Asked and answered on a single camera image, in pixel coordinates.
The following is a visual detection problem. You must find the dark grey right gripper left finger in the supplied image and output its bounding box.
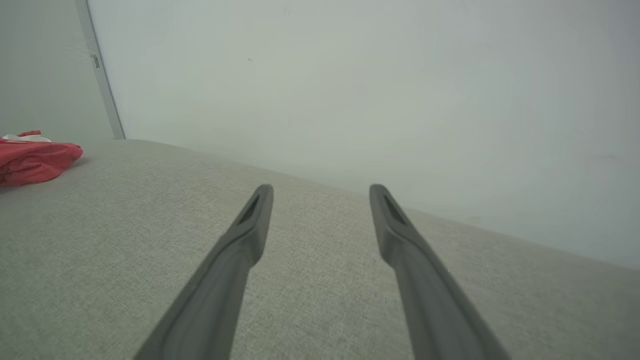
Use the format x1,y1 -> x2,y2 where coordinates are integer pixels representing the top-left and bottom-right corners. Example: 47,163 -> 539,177
133,184 -> 275,360

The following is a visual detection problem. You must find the red and white jersey garment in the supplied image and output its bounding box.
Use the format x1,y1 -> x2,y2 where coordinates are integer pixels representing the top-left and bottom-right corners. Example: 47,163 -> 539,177
0,130 -> 84,189

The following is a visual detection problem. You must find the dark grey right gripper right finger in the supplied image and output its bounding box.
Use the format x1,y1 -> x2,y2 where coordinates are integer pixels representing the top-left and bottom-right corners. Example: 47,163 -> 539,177
369,184 -> 512,360

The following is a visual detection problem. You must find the white wall corner trim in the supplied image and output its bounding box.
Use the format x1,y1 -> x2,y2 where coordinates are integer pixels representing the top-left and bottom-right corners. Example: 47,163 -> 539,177
75,0 -> 126,140

